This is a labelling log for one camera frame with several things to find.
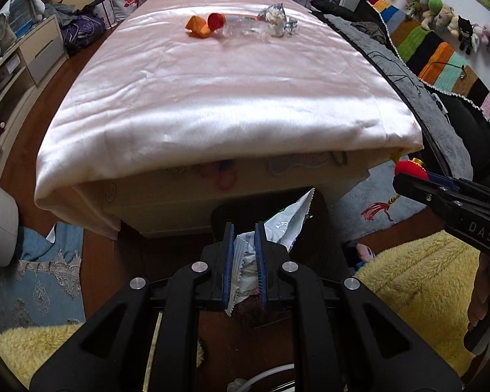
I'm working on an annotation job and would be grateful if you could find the red tasselled ornament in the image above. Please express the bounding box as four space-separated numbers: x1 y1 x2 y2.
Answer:
361 157 430 223

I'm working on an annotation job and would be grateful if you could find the silver foil snack bag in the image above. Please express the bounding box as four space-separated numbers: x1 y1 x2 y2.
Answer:
223 188 315 316

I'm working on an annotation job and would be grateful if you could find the clear bag with tissue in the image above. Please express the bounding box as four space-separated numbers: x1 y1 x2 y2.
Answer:
221 4 298 40

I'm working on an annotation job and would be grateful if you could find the orange tube with red cap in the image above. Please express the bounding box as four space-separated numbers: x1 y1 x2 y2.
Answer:
207 12 262 35

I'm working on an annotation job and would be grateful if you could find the orange paper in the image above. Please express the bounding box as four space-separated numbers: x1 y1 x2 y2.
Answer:
185 15 213 39

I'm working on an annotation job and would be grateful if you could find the black trash bin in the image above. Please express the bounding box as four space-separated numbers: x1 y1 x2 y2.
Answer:
117 187 352 335

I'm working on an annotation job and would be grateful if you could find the person's right hand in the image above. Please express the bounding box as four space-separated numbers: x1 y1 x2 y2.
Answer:
467 253 490 327

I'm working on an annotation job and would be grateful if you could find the black sofa with grey throw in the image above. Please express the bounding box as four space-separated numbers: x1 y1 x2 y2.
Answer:
305 11 490 188

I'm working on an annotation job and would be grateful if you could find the yellow fluffy rug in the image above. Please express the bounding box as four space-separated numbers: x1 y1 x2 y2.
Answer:
345 231 481 375

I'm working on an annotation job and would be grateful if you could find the colourful striped crochet blanket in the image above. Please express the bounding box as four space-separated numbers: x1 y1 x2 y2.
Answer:
372 0 490 112

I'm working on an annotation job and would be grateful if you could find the row of plush toys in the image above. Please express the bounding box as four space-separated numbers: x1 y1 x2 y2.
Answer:
367 0 490 55

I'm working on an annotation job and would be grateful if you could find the pink satin table cloth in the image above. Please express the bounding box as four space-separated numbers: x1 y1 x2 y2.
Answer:
34 0 394 239

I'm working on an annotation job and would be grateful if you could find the beige tv cabinet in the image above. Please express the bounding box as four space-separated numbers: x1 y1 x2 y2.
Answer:
0 15 68 178

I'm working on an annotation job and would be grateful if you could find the purple bag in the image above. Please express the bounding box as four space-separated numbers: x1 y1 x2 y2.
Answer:
62 15 105 53

